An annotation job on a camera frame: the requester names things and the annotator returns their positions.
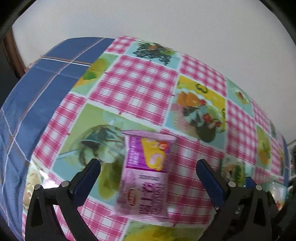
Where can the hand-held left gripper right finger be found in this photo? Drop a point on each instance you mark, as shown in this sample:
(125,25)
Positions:
(208,180)

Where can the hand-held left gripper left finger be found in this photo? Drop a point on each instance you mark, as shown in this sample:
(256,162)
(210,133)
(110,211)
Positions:
(89,179)

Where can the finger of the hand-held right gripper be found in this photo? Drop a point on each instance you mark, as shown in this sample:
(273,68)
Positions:
(249,183)

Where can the pale green tray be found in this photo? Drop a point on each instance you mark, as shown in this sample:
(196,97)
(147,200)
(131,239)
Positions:
(277,192)

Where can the purple swiss roll packet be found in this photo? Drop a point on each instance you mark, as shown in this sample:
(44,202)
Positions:
(143,185)

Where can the blue plaid cloth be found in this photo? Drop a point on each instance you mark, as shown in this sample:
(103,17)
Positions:
(34,92)

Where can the pink checked plastic tablecloth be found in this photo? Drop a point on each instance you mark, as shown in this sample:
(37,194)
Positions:
(138,81)

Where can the brown wooden frame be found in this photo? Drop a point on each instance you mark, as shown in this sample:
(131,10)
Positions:
(13,53)

